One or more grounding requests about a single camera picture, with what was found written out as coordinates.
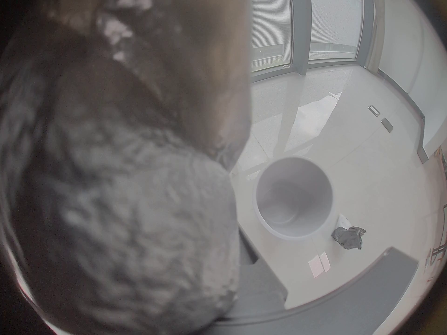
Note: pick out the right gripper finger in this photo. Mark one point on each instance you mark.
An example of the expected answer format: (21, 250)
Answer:
(258, 291)

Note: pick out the black plastic bag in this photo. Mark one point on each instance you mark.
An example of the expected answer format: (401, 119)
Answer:
(122, 187)

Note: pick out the white trash bin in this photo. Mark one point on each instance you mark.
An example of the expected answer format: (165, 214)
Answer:
(296, 218)

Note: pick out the crumpled black plastic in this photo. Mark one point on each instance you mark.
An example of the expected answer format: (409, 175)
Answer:
(349, 238)

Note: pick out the crumpled white paper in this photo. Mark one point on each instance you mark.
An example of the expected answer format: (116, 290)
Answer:
(344, 221)

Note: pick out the window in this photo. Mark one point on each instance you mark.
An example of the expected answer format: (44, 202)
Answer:
(300, 19)

